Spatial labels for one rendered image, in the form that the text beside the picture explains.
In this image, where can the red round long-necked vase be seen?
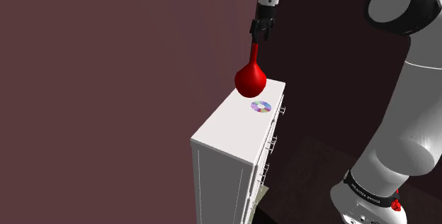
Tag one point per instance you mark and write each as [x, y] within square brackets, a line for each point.
[250, 80]

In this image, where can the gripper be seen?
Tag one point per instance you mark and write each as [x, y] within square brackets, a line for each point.
[265, 13]

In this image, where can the white chest of drawers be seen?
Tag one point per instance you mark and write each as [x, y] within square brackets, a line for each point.
[234, 130]

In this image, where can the rainbow compact disc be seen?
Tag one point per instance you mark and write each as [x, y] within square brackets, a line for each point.
[261, 106]

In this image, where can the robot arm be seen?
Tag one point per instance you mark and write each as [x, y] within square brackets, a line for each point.
[411, 119]

